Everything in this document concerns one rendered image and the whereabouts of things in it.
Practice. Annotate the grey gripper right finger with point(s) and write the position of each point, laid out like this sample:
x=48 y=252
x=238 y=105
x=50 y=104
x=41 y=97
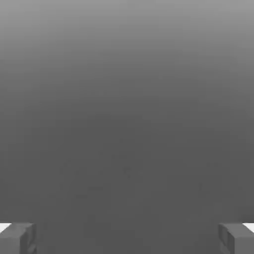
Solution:
x=238 y=239

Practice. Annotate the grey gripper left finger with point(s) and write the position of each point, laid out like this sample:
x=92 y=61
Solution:
x=15 y=239

